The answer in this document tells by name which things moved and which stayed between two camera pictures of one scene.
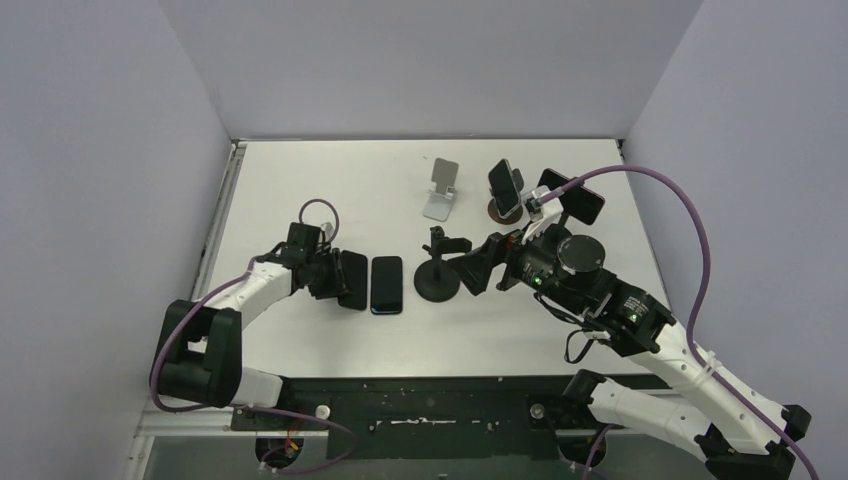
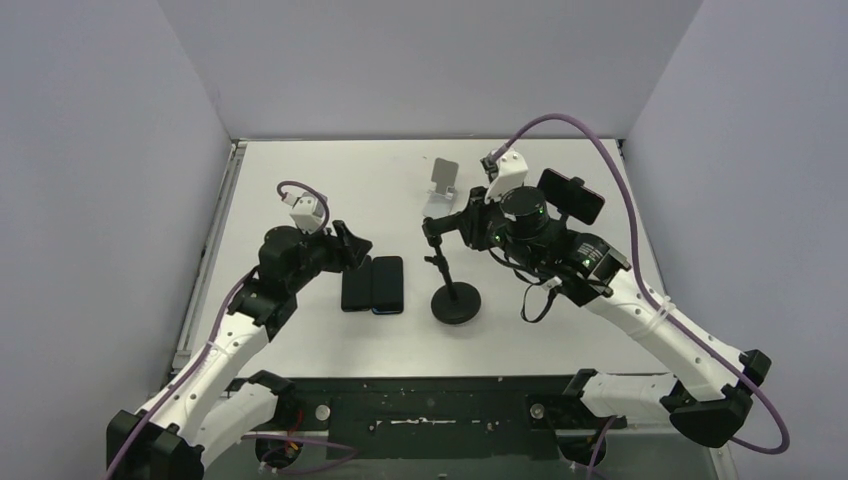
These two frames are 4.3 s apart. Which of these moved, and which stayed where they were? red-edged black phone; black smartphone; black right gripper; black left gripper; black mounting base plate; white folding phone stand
Moved: black left gripper; black right gripper
Stayed: black mounting base plate; black smartphone; white folding phone stand; red-edged black phone
